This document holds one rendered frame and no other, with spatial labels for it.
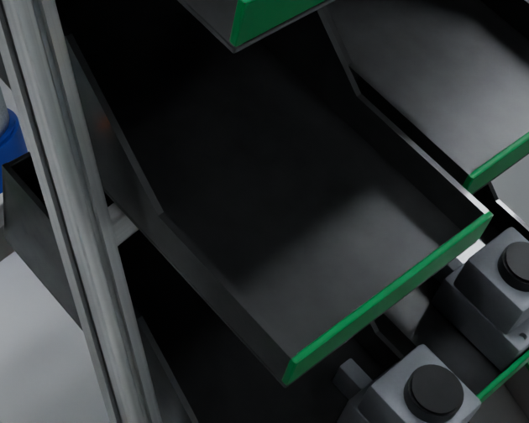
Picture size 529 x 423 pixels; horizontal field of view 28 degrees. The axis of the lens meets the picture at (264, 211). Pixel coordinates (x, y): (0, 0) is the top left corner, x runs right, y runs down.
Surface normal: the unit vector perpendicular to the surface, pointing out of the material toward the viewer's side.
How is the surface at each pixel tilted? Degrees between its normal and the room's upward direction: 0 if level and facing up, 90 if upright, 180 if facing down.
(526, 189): 90
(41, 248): 90
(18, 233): 90
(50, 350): 0
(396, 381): 25
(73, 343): 0
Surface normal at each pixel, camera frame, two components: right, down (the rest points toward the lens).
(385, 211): 0.18, -0.58
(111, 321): 0.79, 0.28
